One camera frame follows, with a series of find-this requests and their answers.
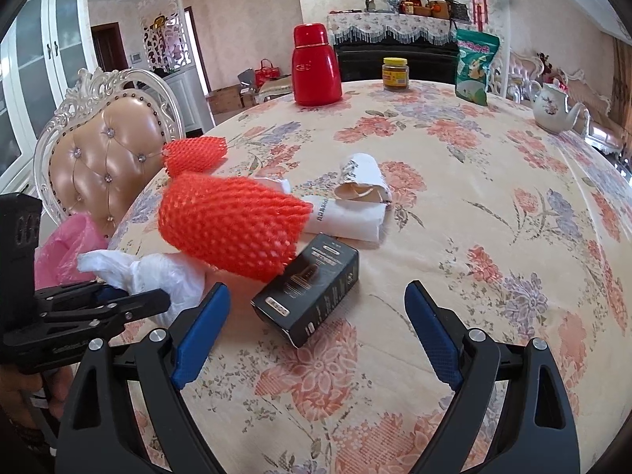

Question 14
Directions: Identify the white plastic bag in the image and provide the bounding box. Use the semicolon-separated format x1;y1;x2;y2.
77;249;208;327

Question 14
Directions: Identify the orange foam net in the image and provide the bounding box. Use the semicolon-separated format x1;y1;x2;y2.
158;172;312;282
162;136;228;178

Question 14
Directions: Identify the small black box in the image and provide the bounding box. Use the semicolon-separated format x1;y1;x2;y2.
251;233;360;349

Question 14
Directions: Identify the cardboard cigarette box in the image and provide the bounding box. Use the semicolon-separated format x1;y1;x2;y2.
301;196;387;244

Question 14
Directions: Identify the white black-pattern paper cup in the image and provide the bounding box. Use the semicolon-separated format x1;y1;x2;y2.
334;153;392;203

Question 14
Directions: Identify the pink-lined trash bin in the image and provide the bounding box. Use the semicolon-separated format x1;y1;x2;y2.
34;213;108;290

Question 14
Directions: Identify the left hand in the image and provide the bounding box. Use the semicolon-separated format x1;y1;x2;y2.
0;366;74;429

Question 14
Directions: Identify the tufted beige ornate chair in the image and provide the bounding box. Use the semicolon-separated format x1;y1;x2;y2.
33;68;185;240

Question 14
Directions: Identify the floral tablecloth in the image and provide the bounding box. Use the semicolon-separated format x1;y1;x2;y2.
183;81;631;473

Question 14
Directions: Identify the white cabinet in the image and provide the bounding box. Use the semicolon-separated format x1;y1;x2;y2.
1;0;96;193

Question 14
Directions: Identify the white porcelain teapot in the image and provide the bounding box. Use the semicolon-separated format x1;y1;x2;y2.
532;83;590;135

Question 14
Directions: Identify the red handbag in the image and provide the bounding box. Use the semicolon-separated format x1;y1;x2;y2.
254;58;281;88

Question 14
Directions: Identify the red thermos bottle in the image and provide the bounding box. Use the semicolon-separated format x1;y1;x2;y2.
292;23;343;107

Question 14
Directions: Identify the yellow-lid jar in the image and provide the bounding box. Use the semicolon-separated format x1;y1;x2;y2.
382;57;409;90

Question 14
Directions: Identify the green snack bag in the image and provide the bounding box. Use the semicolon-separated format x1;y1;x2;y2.
455;29;500;106

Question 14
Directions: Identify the black piano with lace cover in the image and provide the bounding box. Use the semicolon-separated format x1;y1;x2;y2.
325;12;459;83

